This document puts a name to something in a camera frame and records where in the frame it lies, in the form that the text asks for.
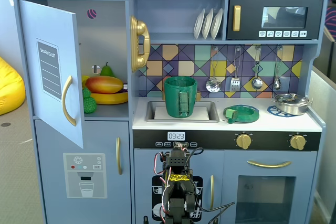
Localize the blue cabinet door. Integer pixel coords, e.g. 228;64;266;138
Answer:
17;0;85;150

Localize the blue dishwasher door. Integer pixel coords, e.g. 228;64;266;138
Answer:
133;148;225;224

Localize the blue fridge door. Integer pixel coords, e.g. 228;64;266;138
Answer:
34;119;131;224

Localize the black microwave door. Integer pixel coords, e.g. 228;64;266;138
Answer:
226;0;324;41

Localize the blue oven door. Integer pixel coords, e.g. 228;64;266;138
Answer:
223;151;318;224

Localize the green plastic cup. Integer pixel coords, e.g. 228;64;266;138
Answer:
164;76;197;118

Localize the grey toy sink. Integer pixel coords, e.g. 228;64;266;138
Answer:
145;100;220;123

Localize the blue toy kitchen unit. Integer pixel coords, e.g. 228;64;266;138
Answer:
12;0;330;224

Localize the digital clock display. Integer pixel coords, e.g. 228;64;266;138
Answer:
167;131;186;141

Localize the steel slotted spoon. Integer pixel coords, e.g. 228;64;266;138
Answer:
205;47;221;93

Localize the purple toy eggplant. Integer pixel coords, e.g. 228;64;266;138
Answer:
115;83;129;94

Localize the yellow toy banana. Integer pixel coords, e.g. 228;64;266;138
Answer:
89;91;129;105

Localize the toy mango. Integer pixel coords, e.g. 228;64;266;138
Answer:
85;76;124;94

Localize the green toy pear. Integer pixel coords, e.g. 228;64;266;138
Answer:
99;62;116;78

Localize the steel slotted spatula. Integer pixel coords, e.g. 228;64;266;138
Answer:
229;47;242;92

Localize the gold toy telephone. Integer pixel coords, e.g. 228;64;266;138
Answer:
130;15;152;73

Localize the white toy plate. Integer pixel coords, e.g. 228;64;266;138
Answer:
193;8;206;40
210;7;224;40
201;8;215;40

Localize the green round lid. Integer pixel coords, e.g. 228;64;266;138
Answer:
223;104;260;124

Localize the gold stove knob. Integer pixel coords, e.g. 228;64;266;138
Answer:
289;134;307;151
235;133;253;151

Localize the steel ladle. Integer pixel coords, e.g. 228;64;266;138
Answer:
251;46;264;90

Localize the blue round trivet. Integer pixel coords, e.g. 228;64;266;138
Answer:
267;104;302;118

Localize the grey ice dispenser sticker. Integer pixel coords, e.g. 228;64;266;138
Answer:
62;152;108;199

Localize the black window with silver strips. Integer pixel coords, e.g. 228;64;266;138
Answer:
35;38;63;102

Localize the steel toy pot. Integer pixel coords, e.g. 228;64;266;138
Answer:
271;97;314;116

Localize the yellow beanbag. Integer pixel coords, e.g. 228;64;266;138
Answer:
0;56;26;116

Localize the grey partition panel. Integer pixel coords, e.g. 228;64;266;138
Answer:
311;66;336;219

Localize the gold fridge door handle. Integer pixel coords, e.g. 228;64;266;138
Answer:
115;136;123;175

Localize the red white servo wire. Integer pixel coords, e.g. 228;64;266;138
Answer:
153;152;173;217

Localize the gold curved cabinet door handle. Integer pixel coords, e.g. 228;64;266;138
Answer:
61;75;77;127

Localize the gold dishwasher door handle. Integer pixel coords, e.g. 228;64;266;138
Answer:
209;174;215;210

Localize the gold microwave handle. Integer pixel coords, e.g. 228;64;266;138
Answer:
233;5;242;32

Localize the gold oven handle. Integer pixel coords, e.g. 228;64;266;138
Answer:
246;159;292;169

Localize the black cable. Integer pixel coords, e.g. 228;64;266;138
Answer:
195;200;236;224

